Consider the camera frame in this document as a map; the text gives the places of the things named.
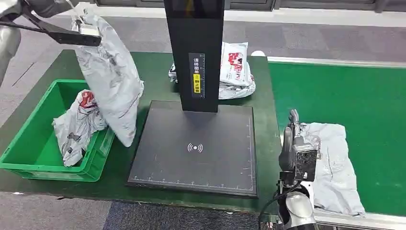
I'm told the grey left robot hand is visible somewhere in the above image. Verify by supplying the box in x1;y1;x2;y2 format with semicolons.
26;0;84;33

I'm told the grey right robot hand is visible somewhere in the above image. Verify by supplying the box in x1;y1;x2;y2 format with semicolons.
278;109;305;173

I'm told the white parcel bag red print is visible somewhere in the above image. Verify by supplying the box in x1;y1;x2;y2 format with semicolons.
52;89;109;168

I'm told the flat pale grey parcel bag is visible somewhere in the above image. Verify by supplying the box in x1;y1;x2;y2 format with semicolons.
298;122;366;217

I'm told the grey parcel bag under stack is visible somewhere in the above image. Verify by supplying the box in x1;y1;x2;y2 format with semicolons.
218;63;257;100

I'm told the green conveyor belt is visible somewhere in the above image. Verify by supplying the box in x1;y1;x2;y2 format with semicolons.
268;62;406;218

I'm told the white parcel bag red logo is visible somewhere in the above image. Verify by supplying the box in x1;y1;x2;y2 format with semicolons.
219;41;255;87

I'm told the dark grey floor mat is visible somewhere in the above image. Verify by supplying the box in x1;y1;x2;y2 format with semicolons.
102;201;264;230

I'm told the black and yellow column label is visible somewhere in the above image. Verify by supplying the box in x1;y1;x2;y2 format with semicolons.
188;52;206;100

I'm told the small crumpled grey parcel bag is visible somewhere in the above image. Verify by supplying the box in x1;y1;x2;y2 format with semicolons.
168;63;179;84

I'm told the green plastic crate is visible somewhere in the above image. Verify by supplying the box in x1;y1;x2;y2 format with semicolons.
0;79;116;183

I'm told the black scanner column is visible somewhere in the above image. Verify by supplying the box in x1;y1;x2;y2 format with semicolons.
163;0;226;114

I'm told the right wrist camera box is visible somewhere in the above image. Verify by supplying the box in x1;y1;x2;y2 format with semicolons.
293;143;318;183

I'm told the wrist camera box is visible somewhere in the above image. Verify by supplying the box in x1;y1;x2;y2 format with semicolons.
293;143;318;183
46;21;102;47

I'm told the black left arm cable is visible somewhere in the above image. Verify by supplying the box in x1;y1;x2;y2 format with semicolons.
0;6;51;34

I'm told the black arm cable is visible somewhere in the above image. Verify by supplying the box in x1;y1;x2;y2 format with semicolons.
0;6;51;34
257;181;300;230

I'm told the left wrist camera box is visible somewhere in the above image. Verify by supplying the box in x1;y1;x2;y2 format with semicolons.
46;21;102;47

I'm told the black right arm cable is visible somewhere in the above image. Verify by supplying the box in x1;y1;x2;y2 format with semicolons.
257;181;300;230

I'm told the black scanner base plate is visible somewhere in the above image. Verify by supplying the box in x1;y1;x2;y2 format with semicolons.
127;100;259;200

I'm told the silver conveyor side rail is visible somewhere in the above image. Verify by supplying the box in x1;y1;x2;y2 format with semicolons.
312;209;406;230
267;56;406;69

